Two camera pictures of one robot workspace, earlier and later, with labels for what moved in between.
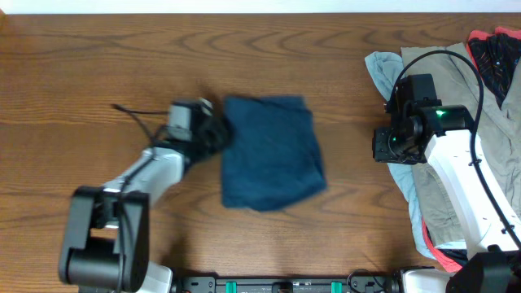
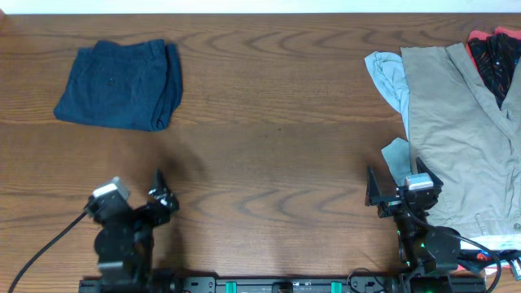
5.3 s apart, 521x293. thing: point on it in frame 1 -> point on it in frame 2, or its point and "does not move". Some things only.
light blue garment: x=387 y=68 does not move
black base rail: x=291 y=284 does not move
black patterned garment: x=496 y=54 does not move
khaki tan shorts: x=498 y=150 does not move
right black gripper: x=382 y=153 -> x=388 y=204
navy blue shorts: x=271 y=156 -> x=130 y=84
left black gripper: x=221 y=140 -> x=165 y=199
